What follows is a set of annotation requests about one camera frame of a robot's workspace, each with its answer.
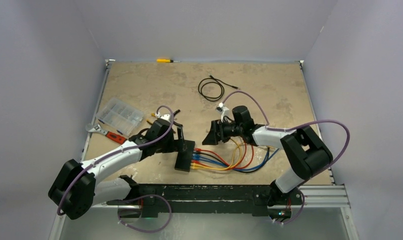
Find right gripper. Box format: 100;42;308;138
202;118;243;145

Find black network switch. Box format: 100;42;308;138
174;140;196;172

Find black ethernet cable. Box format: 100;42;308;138
197;74;241;103

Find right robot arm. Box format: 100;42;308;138
202;105;333;204

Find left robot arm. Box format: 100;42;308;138
48;119;196;220

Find clear plastic parts box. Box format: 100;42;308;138
96;97;145;136

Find yellow screwdriver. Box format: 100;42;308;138
156;58;180;63

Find lower blue ethernet cable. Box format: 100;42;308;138
192;147;272;174

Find blue ethernet cable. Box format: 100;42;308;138
193;147;280;173
192;147;272;174

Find upper blue ethernet cable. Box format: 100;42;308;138
193;147;280;173

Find yellow ethernet cable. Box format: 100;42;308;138
190;137;245;172

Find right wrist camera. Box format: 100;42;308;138
216;102;230;122

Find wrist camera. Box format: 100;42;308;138
155;112;172;123
216;102;230;122

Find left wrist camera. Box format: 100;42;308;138
155;112;172;123

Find orange ethernet cable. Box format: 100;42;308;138
191;139;252;172

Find yellow handled pliers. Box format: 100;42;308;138
146;109;184;128

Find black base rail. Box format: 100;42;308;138
107;183;303;219

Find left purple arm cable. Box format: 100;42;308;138
56;105;175;234

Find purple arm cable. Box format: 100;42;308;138
221;90;351;226
56;105;175;234

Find red handled adjustable wrench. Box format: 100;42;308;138
85;123;130;146

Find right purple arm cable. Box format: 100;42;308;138
221;90;351;226

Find aluminium table frame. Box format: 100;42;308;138
48;61;341;225

